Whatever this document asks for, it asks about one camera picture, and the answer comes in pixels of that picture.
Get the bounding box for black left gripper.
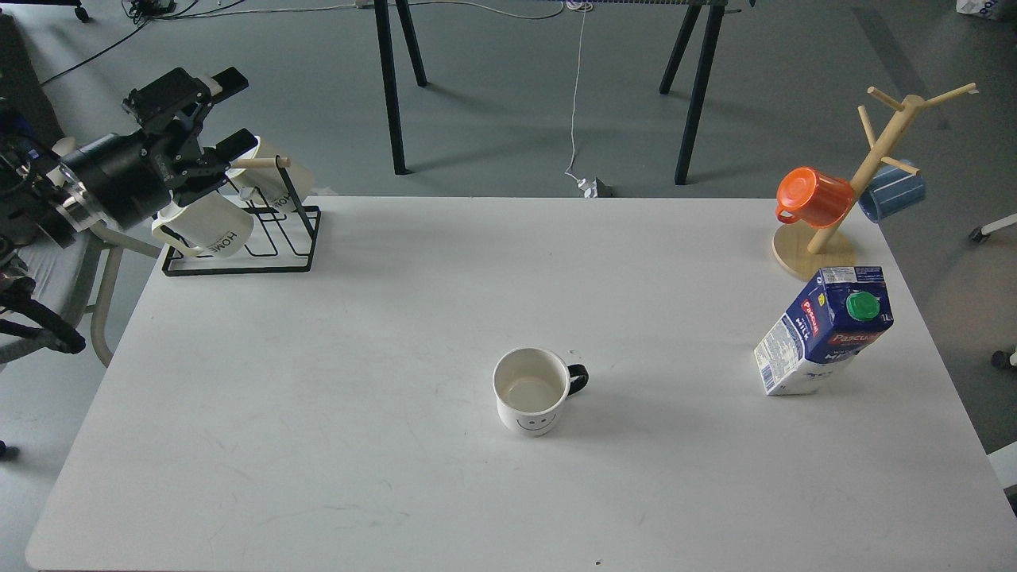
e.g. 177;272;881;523
60;68;257;230

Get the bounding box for white smiley face mug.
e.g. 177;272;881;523
493;347;590;437

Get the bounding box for blue white milk carton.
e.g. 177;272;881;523
753;265;894;396

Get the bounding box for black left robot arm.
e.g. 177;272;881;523
1;68;257;354

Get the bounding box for orange plastic cup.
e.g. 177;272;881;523
775;166;854;229

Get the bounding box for blue plastic cup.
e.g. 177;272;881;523
857;165;928;223

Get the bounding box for white HOME mug front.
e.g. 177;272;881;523
149;192;253;258

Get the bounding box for white home mug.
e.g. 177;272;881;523
226;135;316;214
149;192;253;258

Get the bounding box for white HOME mug rear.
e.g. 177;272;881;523
226;135;316;214

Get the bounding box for grey office chair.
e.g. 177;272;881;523
1;222;160;368

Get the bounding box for black table legs left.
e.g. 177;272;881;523
372;1;429;176

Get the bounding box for black table legs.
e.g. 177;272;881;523
372;1;429;176
658;1;728;185

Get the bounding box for white power plug adapter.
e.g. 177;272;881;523
577;177;615;199

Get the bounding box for black table legs right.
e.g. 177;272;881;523
658;1;728;185

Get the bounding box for wooden mug tree stand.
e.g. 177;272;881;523
772;83;978;281

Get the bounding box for black wire mug rack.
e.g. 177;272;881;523
162;157;321;276

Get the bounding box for white power cable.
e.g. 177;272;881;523
445;0;595;185

